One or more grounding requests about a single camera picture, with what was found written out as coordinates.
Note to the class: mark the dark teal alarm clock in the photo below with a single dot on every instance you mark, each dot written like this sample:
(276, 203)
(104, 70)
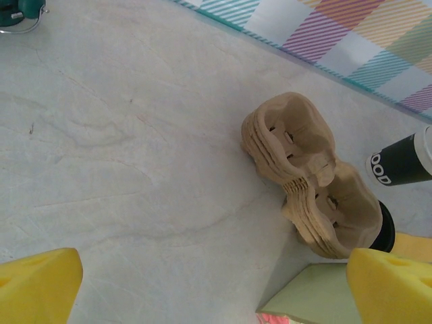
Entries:
(13, 13)

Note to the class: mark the yellow paper napkin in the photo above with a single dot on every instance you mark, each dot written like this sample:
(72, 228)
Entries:
(415, 244)

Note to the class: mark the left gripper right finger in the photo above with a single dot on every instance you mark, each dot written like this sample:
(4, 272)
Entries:
(395, 293)

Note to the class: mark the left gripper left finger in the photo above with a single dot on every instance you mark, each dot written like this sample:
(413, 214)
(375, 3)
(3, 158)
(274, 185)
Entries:
(33, 290)

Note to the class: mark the printed paper takeout bag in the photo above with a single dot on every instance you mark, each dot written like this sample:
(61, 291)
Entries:
(303, 293)

